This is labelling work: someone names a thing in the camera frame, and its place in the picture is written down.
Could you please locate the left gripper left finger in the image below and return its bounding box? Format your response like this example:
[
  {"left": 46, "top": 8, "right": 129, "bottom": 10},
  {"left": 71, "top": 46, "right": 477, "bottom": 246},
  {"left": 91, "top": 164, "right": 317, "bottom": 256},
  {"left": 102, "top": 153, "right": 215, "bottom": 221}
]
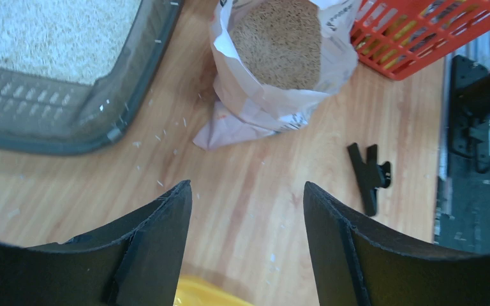
[{"left": 31, "top": 180, "right": 192, "bottom": 305}]

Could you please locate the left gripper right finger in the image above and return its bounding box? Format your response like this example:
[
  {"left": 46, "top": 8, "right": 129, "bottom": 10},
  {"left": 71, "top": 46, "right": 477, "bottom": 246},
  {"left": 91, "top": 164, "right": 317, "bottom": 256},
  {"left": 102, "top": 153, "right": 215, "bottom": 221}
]
[{"left": 303, "top": 182, "right": 461, "bottom": 305}]

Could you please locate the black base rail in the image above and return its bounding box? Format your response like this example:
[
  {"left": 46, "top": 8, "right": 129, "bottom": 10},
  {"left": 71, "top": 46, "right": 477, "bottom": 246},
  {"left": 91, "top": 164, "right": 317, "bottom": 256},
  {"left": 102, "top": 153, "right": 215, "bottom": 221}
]
[{"left": 434, "top": 55, "right": 490, "bottom": 254}]

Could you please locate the grey litter box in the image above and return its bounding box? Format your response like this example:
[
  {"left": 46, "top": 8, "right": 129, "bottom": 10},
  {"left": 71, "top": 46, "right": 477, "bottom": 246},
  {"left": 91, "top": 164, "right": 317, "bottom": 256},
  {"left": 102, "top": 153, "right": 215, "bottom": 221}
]
[{"left": 0, "top": 0, "right": 184, "bottom": 156}]

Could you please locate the pink cat litter bag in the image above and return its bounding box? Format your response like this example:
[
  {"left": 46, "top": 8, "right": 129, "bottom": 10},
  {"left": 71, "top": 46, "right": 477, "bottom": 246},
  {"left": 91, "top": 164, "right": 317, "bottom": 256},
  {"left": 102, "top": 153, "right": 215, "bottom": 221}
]
[{"left": 193, "top": 1, "right": 361, "bottom": 150}]

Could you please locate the black bag clip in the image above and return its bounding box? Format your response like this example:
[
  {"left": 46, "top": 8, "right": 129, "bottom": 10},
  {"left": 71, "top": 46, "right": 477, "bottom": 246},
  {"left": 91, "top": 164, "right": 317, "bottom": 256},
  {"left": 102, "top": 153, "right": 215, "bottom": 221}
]
[{"left": 347, "top": 143, "right": 391, "bottom": 217}]

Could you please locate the yellow plastic scoop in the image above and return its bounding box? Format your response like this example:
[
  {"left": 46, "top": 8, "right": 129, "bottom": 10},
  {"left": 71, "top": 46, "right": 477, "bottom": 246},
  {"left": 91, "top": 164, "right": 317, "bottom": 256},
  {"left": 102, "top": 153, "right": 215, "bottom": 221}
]
[{"left": 174, "top": 275, "right": 252, "bottom": 306}]

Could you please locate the red plastic basket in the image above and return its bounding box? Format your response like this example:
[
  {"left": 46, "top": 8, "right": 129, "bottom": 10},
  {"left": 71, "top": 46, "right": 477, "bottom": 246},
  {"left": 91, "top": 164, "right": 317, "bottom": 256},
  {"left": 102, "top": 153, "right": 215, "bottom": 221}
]
[{"left": 350, "top": 0, "right": 490, "bottom": 80}]

